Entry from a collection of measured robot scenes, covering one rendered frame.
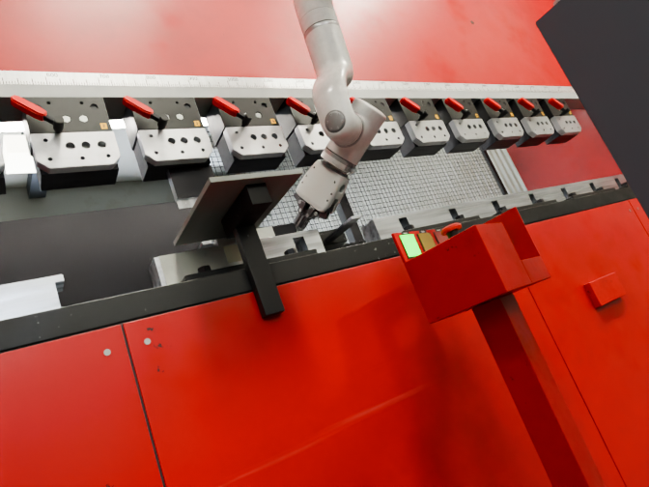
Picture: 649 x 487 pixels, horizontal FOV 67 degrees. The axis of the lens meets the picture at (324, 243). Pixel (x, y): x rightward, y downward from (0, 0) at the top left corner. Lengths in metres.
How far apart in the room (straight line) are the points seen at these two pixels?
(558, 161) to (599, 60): 2.16
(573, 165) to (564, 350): 1.64
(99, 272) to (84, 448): 0.83
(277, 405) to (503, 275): 0.43
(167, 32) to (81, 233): 0.63
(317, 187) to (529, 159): 2.02
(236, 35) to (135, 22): 0.26
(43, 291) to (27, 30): 0.57
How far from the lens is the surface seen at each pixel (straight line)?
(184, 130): 1.17
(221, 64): 1.34
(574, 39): 0.81
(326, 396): 0.93
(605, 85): 0.79
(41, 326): 0.84
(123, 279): 1.56
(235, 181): 0.85
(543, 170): 2.98
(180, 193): 1.12
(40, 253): 1.58
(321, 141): 1.31
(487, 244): 0.85
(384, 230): 1.29
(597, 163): 2.85
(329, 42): 1.21
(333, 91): 1.09
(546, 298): 1.42
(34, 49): 1.24
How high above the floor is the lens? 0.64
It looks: 14 degrees up
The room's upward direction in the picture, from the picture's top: 21 degrees counter-clockwise
